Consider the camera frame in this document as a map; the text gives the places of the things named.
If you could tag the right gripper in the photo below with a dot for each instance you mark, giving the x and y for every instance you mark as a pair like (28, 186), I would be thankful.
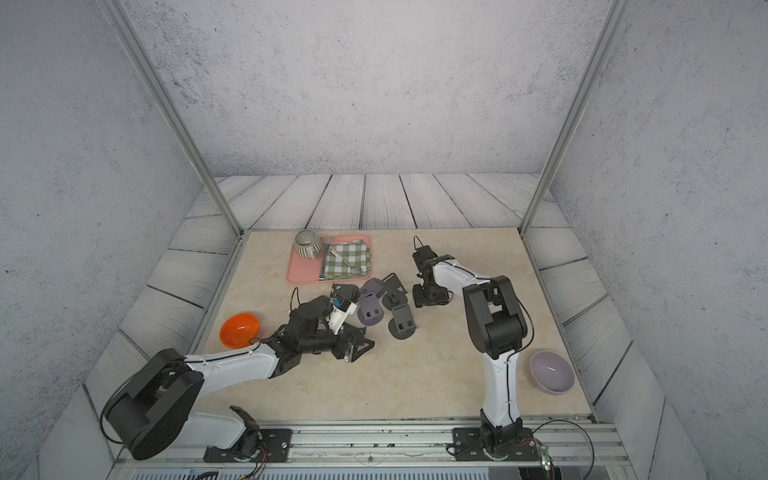
(419, 299)

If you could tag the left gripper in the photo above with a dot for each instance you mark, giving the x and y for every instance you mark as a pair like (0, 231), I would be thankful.
(349, 355)

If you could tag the purple phone stand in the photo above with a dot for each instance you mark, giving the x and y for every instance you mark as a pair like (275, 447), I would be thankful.
(373, 286)
(369, 310)

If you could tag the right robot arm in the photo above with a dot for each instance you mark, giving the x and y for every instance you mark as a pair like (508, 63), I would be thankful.
(497, 327)

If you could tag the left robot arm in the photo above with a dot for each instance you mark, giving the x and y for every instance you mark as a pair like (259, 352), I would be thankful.
(153, 409)

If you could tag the green checkered cloth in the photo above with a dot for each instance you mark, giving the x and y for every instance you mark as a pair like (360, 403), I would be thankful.
(355, 252)

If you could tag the pink tray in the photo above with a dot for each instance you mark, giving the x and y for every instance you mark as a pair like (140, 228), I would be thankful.
(306, 270)

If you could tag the orange plastic bowl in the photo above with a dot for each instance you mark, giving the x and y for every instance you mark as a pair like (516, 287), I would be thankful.
(240, 331)

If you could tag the lilac ceramic bowl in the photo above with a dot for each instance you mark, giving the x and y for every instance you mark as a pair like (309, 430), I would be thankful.
(551, 372)

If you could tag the white handled spoon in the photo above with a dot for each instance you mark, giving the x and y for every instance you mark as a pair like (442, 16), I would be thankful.
(352, 268)

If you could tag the aluminium front rail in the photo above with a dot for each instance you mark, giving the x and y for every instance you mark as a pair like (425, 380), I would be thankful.
(593, 447)

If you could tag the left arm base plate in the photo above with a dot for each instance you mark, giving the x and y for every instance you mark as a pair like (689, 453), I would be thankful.
(270, 445)

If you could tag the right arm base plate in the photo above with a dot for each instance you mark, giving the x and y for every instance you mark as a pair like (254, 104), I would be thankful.
(506, 444)

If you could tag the right aluminium frame post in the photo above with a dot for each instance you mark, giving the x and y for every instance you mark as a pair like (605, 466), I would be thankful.
(610, 30)

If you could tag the aluminium frame post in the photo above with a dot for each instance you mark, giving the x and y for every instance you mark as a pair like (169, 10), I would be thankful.
(610, 30)
(131, 44)

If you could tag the left aluminium frame post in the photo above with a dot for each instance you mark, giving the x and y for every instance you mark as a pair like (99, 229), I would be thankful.
(131, 44)

